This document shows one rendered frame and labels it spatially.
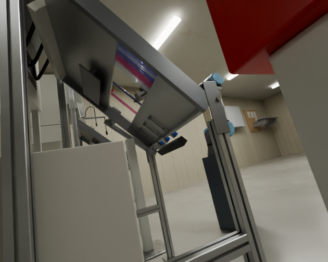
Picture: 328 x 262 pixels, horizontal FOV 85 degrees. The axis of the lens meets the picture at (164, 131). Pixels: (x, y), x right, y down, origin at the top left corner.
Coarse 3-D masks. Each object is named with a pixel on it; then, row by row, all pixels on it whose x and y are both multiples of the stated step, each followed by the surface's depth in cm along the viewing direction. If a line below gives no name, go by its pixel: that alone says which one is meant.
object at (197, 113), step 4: (196, 112) 63; (200, 112) 60; (188, 116) 70; (192, 116) 64; (196, 116) 63; (184, 120) 73; (188, 120) 67; (180, 124) 74; (184, 124) 71; (172, 128) 86; (176, 128) 78; (168, 132) 89; (172, 132) 82; (164, 136) 93; (156, 140) 110; (160, 140) 98; (152, 144) 116; (156, 144) 106
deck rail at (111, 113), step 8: (64, 80) 112; (72, 88) 113; (80, 88) 114; (96, 104) 115; (104, 112) 115; (112, 112) 117; (112, 120) 117; (120, 120) 118; (128, 128) 118; (136, 136) 118; (144, 144) 119
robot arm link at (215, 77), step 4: (212, 76) 141; (216, 76) 142; (220, 76) 144; (208, 80) 144; (212, 80) 140; (216, 80) 140; (220, 80) 142; (220, 84) 141; (220, 88) 142; (220, 92) 142; (220, 96) 140; (228, 120) 135; (232, 124) 134; (232, 128) 133; (232, 132) 132
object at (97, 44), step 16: (48, 0) 66; (64, 0) 61; (64, 16) 68; (80, 16) 63; (64, 32) 76; (80, 32) 70; (96, 32) 65; (64, 48) 88; (80, 48) 79; (96, 48) 72; (112, 48) 66; (64, 64) 102; (80, 64) 83; (96, 64) 82; (112, 64) 75; (80, 80) 107; (96, 80) 86; (112, 80) 86; (96, 96) 101
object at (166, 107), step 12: (156, 84) 68; (168, 84) 64; (156, 96) 75; (168, 96) 70; (180, 96) 66; (144, 108) 89; (156, 108) 82; (168, 108) 76; (180, 108) 72; (192, 108) 67; (144, 120) 99; (156, 120) 91; (168, 120) 84; (180, 120) 78; (144, 132) 113; (156, 132) 103
